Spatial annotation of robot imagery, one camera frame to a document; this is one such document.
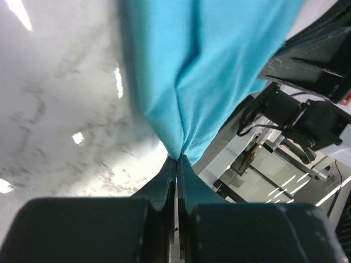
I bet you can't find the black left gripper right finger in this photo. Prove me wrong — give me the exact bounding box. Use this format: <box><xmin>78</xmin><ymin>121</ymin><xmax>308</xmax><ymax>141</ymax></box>
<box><xmin>177</xmin><ymin>154</ymin><xmax>228</xmax><ymax>260</ymax></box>

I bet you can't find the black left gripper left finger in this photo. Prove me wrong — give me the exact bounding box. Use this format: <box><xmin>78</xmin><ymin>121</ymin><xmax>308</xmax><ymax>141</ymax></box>
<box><xmin>131</xmin><ymin>156</ymin><xmax>177</xmax><ymax>244</ymax></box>

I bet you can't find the turquoise t shirt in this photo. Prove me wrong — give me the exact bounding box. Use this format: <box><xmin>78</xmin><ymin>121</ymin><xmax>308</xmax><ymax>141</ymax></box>
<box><xmin>118</xmin><ymin>1</ymin><xmax>304</xmax><ymax>164</ymax></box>

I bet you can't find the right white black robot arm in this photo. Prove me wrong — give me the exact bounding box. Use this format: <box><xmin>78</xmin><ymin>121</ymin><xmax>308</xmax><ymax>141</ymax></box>
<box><xmin>237</xmin><ymin>1</ymin><xmax>350</xmax><ymax>165</ymax></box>

